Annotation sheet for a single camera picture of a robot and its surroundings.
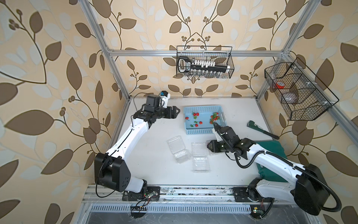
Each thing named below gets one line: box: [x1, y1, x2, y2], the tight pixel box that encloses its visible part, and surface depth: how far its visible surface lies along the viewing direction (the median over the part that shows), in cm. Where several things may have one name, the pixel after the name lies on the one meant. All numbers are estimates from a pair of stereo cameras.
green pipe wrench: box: [246, 120, 280, 140], surface depth 103 cm
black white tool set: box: [177, 56, 231, 75], surface depth 84 cm
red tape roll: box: [275, 81, 285, 90], surface depth 84 cm
